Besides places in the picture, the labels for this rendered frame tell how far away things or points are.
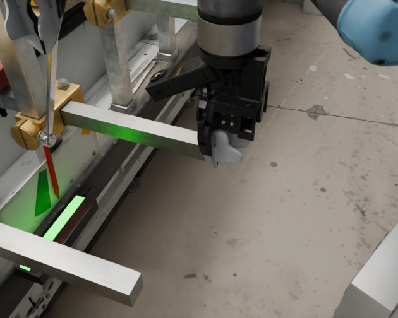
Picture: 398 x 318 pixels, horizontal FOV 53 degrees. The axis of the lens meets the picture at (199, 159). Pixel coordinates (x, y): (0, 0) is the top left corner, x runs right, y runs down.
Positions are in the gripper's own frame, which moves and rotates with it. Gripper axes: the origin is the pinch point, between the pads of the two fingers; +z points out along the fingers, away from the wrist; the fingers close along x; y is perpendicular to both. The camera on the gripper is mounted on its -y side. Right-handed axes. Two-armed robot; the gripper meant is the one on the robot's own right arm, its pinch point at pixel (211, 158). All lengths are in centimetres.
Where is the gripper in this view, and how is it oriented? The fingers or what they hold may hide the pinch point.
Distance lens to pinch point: 63.8
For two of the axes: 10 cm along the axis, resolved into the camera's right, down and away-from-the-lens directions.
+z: 0.2, 7.2, 6.9
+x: 3.5, -6.5, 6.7
